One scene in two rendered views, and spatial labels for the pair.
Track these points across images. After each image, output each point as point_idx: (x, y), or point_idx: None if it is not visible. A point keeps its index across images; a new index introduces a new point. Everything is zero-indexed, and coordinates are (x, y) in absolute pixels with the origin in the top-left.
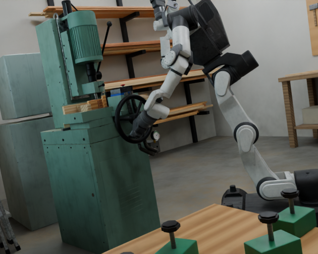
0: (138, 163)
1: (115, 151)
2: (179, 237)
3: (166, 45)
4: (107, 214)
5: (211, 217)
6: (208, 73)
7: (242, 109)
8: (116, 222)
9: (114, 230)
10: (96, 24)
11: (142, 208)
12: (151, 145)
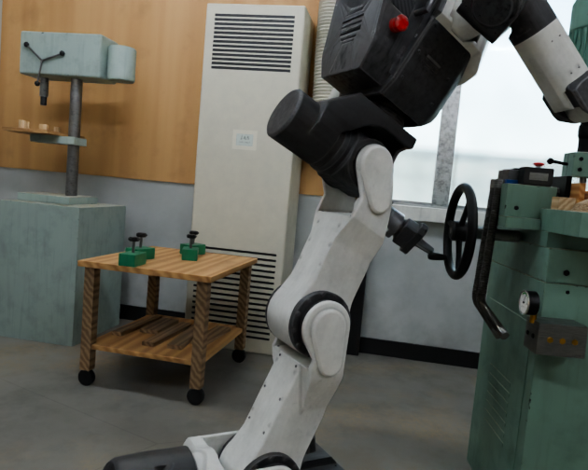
0: (519, 346)
1: (505, 296)
2: (207, 265)
3: None
4: (478, 387)
5: (199, 270)
6: (389, 149)
7: (308, 252)
8: (479, 413)
9: (475, 422)
10: (585, 24)
11: (502, 442)
12: (526, 323)
